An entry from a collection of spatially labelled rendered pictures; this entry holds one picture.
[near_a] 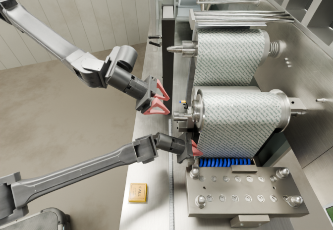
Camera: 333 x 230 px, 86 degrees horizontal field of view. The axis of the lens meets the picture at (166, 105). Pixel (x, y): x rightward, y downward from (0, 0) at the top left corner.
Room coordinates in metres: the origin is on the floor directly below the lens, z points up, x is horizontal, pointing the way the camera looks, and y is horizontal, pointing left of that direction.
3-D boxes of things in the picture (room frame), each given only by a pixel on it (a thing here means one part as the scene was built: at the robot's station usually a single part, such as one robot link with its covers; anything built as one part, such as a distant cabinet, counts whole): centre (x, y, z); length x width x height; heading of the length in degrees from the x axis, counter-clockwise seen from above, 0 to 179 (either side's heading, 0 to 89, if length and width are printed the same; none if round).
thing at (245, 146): (0.33, -0.23, 1.10); 0.23 x 0.01 x 0.18; 90
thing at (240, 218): (0.12, -0.29, 0.97); 0.10 x 0.03 x 0.11; 90
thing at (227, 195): (0.21, -0.28, 1.00); 0.40 x 0.16 x 0.06; 90
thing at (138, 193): (0.23, 0.12, 0.91); 0.07 x 0.07 x 0.02; 0
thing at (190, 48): (0.64, -0.09, 1.34); 0.06 x 0.06 x 0.06; 0
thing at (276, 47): (0.64, -0.41, 1.34); 0.07 x 0.07 x 0.07; 0
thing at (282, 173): (0.26, -0.44, 1.05); 0.04 x 0.04 x 0.04
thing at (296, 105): (0.39, -0.41, 1.28); 0.06 x 0.05 x 0.02; 90
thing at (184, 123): (0.43, -0.07, 1.05); 0.06 x 0.05 x 0.31; 90
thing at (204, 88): (0.51, -0.24, 1.18); 0.26 x 0.12 x 0.12; 90
